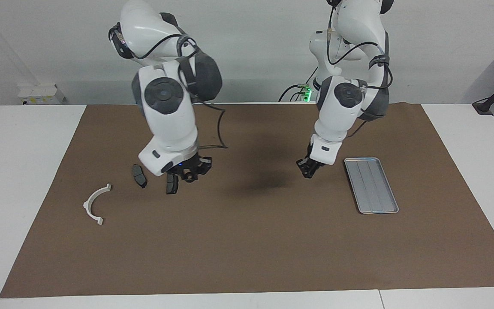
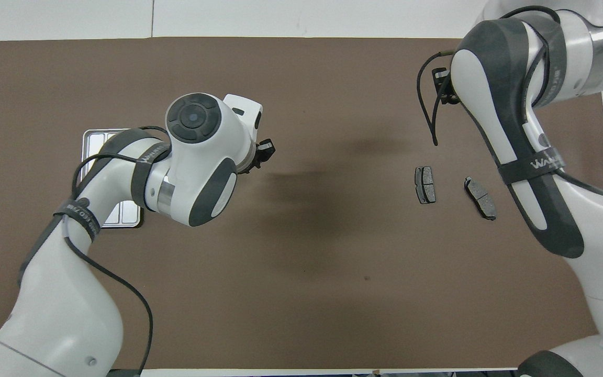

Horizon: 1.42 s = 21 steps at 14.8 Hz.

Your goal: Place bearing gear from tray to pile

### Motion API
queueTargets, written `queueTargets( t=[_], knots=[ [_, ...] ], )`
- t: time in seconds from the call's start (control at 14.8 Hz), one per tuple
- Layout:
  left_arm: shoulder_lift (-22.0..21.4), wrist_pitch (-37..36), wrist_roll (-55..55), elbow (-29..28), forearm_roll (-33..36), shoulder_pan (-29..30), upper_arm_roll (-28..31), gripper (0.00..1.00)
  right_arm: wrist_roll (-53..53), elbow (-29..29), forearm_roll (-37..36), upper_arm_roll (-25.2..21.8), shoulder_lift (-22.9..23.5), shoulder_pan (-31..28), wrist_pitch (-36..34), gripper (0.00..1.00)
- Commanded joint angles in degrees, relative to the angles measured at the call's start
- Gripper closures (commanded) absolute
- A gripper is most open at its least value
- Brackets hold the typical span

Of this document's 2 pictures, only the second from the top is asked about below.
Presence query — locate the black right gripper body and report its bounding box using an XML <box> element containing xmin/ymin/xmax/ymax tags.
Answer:
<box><xmin>432</xmin><ymin>67</ymin><xmax>462</xmax><ymax>105</ymax></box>

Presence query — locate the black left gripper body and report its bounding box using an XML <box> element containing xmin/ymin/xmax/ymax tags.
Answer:
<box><xmin>236</xmin><ymin>149</ymin><xmax>261</xmax><ymax>175</ymax></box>

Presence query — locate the silver metal tray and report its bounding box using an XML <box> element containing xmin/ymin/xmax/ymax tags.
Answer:
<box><xmin>82</xmin><ymin>129</ymin><xmax>145</xmax><ymax>229</ymax></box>

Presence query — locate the dark grey brake pad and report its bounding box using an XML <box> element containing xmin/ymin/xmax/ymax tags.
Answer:
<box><xmin>464</xmin><ymin>177</ymin><xmax>497</xmax><ymax>221</ymax></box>
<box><xmin>415</xmin><ymin>166</ymin><xmax>437</xmax><ymax>205</ymax></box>

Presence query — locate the brown table mat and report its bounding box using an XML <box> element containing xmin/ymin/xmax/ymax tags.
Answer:
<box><xmin>0</xmin><ymin>37</ymin><xmax>603</xmax><ymax>370</ymax></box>

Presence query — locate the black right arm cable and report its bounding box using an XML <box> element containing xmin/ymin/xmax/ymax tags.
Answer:
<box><xmin>416</xmin><ymin>50</ymin><xmax>603</xmax><ymax>198</ymax></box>

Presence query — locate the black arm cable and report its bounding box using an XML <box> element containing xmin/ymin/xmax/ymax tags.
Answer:
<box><xmin>63</xmin><ymin>126</ymin><xmax>176</xmax><ymax>375</ymax></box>
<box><xmin>416</xmin><ymin>50</ymin><xmax>603</xmax><ymax>198</ymax></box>

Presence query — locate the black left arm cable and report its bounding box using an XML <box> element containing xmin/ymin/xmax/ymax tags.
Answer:
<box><xmin>63</xmin><ymin>126</ymin><xmax>176</xmax><ymax>375</ymax></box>

